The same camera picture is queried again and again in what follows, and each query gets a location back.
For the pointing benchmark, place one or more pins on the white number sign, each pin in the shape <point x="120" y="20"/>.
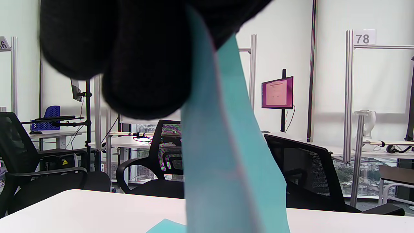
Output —
<point x="364" y="38"/>

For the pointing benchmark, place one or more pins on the black computer mouse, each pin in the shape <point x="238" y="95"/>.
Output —
<point x="35" y="132"/>

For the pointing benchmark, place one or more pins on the grey device on arm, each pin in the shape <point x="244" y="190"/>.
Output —
<point x="76" y="90"/>

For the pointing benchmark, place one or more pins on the black office chair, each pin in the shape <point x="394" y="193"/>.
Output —
<point x="48" y="191"/>
<point x="155" y="191"/>
<point x="291" y="161"/>

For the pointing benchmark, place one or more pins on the person's left hand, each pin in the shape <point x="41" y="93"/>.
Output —
<point x="136" y="48"/>

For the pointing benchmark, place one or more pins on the teal paper sheet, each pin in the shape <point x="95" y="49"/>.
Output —
<point x="226" y="145"/>
<point x="168" y="226"/>

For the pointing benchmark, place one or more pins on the dark brown board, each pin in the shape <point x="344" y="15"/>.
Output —
<point x="396" y="174"/>

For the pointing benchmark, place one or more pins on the black box with yellow sticker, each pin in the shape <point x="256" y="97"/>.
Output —
<point x="55" y="161"/>

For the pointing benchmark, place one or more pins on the black monitor pole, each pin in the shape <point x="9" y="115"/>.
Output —
<point x="283" y="119"/>

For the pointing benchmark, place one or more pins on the white curved stand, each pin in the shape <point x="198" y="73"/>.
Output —
<point x="370" y="129"/>

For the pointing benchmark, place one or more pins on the monitor with pink screen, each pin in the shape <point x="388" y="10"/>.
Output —
<point x="277" y="93"/>

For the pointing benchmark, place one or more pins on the blue plastic basket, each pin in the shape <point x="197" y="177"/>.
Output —
<point x="48" y="116"/>

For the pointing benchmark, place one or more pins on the tall aluminium frame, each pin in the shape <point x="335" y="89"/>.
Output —
<point x="348" y="97"/>

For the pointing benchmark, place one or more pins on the aluminium post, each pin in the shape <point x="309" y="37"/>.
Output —
<point x="97" y="113"/>
<point x="14" y="74"/>
<point x="108" y="155"/>
<point x="357" y="168"/>
<point x="253" y="71"/>

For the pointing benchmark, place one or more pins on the white desk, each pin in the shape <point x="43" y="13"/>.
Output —
<point x="123" y="141"/>
<point x="55" y="133"/>
<point x="334" y="150"/>

